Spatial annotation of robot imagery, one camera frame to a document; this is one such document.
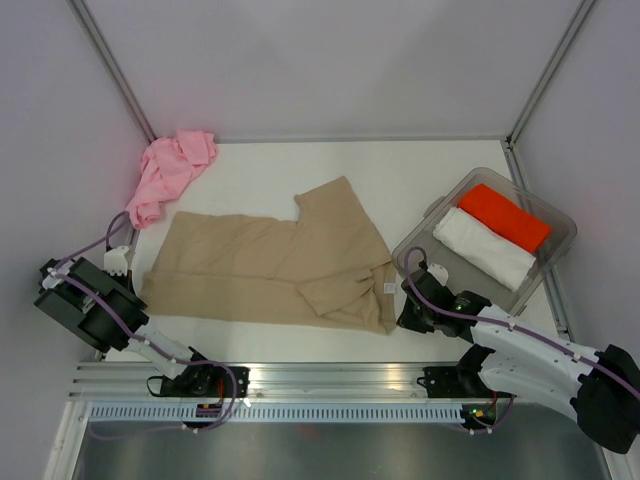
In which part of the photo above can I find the white t shirt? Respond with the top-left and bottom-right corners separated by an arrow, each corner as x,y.
433,207 -> 535,292

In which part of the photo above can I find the beige t shirt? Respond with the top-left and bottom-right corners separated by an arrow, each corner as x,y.
139,177 -> 396,335

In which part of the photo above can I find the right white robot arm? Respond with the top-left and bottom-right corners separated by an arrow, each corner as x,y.
397,270 -> 639,454

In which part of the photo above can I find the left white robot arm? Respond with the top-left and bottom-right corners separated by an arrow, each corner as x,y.
34,257 -> 218,396

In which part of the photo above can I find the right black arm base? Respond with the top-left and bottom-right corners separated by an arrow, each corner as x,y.
412,366 -> 511,400

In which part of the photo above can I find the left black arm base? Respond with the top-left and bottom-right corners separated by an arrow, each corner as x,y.
146,366 -> 250,399

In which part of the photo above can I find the clear grey plastic bin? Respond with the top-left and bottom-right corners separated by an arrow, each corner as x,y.
392,168 -> 577,315

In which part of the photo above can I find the rolled orange t shirt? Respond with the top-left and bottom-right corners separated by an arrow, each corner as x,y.
457,184 -> 552,254

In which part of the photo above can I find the pink crumpled t shirt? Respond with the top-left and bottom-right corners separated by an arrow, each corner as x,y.
125,130 -> 218,230

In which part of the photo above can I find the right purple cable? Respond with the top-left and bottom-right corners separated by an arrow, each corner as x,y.
402,245 -> 640,436

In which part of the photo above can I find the purple cable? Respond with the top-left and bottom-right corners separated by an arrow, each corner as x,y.
49,210 -> 251,441
402,245 -> 640,436

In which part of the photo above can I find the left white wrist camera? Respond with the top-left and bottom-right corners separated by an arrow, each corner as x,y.
103,245 -> 134,277

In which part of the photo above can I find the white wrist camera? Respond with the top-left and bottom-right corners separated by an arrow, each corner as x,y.
103,245 -> 134,277
419,261 -> 449,286

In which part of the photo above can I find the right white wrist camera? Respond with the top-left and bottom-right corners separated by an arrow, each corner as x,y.
419,261 -> 449,286

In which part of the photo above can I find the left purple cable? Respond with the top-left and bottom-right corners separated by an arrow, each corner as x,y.
49,210 -> 251,441

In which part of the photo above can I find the aluminium front rail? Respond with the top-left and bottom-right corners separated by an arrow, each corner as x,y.
67,362 -> 457,402

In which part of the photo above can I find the white slotted cable duct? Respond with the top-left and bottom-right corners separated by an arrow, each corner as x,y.
88,402 -> 463,424

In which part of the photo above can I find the right aluminium frame post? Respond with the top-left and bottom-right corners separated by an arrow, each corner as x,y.
503,0 -> 599,150

